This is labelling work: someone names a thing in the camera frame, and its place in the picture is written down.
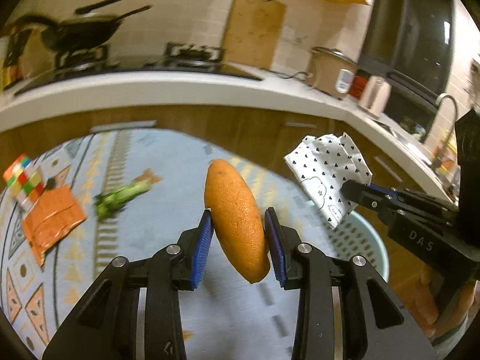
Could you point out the bread roll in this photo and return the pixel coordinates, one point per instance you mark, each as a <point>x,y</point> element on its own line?
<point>237,222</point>

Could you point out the rubiks cube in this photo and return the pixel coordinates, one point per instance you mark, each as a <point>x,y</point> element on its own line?
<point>24,182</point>

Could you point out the black car key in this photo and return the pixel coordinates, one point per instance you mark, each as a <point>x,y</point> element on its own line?
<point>50,184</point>

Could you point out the patterned grey tablecloth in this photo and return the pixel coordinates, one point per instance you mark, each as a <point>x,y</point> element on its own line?
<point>226,317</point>

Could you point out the white heart-pattern paper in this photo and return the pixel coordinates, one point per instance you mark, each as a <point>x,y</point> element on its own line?
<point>322,165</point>

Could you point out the person hand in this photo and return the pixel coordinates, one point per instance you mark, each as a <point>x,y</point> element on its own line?
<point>437,308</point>

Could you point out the white electric kettle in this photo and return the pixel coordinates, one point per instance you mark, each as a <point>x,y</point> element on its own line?
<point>375,96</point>

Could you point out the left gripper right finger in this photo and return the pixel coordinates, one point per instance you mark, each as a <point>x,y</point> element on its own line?
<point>375,323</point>

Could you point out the light green laundry basket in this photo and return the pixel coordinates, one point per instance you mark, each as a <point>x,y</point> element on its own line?
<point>353,235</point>

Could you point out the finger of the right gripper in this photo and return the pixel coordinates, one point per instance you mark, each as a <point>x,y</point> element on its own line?
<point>370,196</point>

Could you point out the beige rice cooker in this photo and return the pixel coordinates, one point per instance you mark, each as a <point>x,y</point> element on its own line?
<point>330,71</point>

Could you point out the black wok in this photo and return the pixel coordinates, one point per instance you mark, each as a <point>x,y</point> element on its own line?
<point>85,30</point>

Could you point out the torn orange wrapper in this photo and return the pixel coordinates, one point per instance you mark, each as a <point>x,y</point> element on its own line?
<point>50,221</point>

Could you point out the dark window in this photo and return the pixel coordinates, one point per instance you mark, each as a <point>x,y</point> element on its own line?
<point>410,44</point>

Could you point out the black gas stove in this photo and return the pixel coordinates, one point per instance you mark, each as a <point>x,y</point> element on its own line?
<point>176,57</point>

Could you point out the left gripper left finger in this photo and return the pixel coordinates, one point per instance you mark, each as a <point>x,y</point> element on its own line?
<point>103,323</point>

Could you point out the green vegetable scrap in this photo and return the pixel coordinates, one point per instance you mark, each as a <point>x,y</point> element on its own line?
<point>110,203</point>

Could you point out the wooden cutting board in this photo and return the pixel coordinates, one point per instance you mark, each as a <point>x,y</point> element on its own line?
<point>252,32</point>

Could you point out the dark sauce bottle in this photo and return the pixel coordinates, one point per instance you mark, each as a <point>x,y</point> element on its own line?
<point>12,72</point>

